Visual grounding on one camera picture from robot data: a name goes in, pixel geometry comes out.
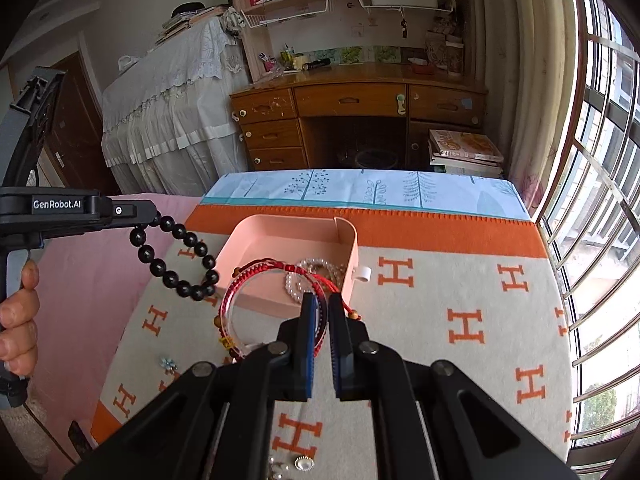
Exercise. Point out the dark waste bin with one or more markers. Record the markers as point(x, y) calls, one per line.
point(375, 159)

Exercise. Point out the black hat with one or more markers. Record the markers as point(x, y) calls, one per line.
point(188, 9)

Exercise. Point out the stack of books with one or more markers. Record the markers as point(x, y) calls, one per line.
point(467, 152)

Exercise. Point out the pink bed sheet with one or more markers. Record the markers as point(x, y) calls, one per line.
point(90, 285)

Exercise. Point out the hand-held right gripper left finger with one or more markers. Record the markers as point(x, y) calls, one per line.
point(308, 325)

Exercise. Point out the silver rhinestone jewelry piece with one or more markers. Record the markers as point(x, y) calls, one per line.
point(278, 469)

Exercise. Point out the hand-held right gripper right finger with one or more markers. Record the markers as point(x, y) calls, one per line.
point(337, 345)

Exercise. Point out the small blue flower brooch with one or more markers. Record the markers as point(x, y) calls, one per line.
point(170, 364)

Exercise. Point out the brown wooden door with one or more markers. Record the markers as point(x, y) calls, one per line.
point(75, 130)

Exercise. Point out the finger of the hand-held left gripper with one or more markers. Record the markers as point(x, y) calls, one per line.
point(132, 212)

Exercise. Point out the cream curtain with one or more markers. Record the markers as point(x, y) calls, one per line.
point(530, 85)

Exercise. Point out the black flashlight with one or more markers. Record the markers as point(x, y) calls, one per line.
point(318, 64)

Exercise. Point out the white lace furniture cover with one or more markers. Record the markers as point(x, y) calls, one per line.
point(165, 110)

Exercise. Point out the tree print bed sheet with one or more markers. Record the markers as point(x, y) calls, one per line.
point(450, 192)

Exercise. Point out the person's left hand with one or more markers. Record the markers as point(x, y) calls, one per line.
point(20, 320)

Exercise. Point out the orange beige patterned blanket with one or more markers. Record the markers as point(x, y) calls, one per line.
point(465, 280)

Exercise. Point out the metal window grille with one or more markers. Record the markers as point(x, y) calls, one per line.
point(600, 185)

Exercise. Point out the wooden desk with drawers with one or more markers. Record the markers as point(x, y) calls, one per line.
point(350, 95)

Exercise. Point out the pink plastic tray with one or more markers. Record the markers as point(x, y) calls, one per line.
point(295, 240)

